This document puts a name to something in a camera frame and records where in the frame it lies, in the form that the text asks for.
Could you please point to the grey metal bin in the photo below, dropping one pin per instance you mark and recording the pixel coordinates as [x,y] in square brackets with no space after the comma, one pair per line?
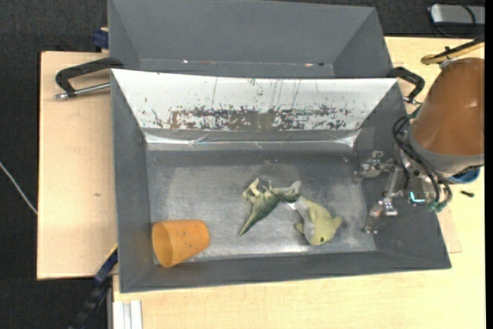
[215,181]

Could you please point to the green and grey toy fish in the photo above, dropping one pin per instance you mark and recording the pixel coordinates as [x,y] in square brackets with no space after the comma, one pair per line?
[319,225]

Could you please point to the green toy dinosaur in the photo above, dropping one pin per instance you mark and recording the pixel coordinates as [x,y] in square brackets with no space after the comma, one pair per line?
[265,202]

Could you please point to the orange plastic cup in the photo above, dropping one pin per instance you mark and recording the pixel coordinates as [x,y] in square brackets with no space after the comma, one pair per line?
[181,241]

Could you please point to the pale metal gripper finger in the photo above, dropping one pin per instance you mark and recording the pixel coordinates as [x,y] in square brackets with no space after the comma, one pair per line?
[387,208]
[374,166]

